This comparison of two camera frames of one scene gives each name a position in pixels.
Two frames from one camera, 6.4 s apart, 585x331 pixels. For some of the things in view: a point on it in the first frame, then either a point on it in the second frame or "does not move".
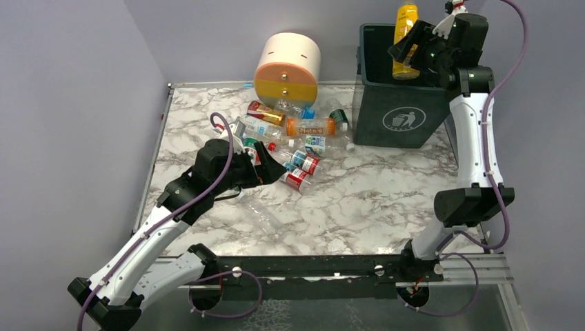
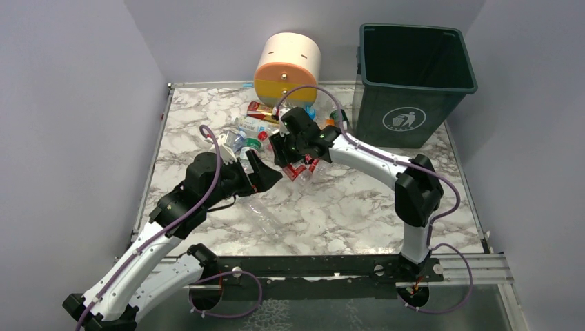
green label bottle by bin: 342,124 does not move
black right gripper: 421,44 to 287,149
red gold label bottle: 259,110 does not move
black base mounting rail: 404,277 does not move
